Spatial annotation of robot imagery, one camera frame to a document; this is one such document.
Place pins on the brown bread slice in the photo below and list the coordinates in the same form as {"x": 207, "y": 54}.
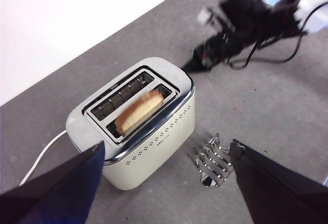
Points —
{"x": 138, "y": 113}

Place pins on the cream toaster with chrome top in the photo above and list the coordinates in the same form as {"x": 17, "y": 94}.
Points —
{"x": 159, "y": 137}

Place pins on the silver metal toast rack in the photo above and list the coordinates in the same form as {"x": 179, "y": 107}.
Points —
{"x": 214, "y": 162}

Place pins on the pale grey camera box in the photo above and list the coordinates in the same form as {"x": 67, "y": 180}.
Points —
{"x": 203, "y": 16}

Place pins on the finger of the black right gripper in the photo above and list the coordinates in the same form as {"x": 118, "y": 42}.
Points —
{"x": 197, "y": 62}

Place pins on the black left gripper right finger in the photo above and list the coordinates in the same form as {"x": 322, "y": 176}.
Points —
{"x": 282, "y": 190}

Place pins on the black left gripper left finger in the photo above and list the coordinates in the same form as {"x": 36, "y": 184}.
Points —
{"x": 59, "y": 193}

